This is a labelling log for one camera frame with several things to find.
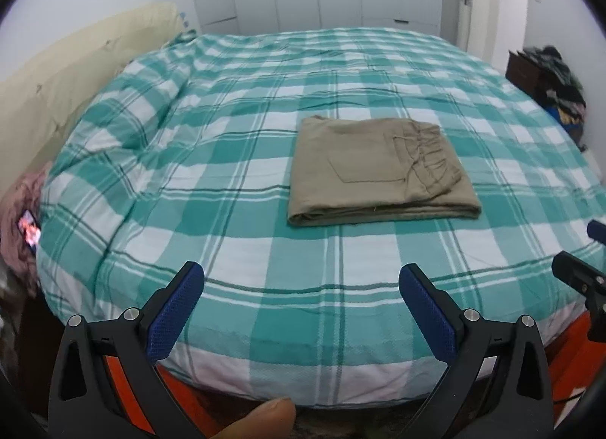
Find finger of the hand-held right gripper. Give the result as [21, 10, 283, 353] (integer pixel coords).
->
[586, 219, 606, 247]
[551, 250, 606, 341]

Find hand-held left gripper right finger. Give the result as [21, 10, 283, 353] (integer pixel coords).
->
[398, 264, 556, 439]

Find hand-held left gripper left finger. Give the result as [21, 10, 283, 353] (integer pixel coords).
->
[47, 260, 209, 439]

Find khaki pants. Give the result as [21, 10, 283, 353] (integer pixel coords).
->
[287, 115, 483, 228]

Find person's left hand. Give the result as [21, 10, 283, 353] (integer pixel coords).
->
[211, 396, 297, 439]

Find orange bed sheet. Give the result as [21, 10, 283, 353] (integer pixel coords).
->
[102, 311, 606, 439]

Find green white checked duvet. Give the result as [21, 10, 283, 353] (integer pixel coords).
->
[35, 26, 606, 409]

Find pile of dark clothes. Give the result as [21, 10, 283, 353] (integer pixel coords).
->
[521, 45, 589, 152]

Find phone with lit screen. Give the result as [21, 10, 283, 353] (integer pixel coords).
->
[16, 209, 43, 256]

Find dark wooden cabinet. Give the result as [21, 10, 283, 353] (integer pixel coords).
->
[505, 50, 550, 99]

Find pink cloth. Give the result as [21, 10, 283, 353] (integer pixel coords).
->
[0, 162, 54, 299]

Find white door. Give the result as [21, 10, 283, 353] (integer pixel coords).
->
[454, 0, 528, 75]

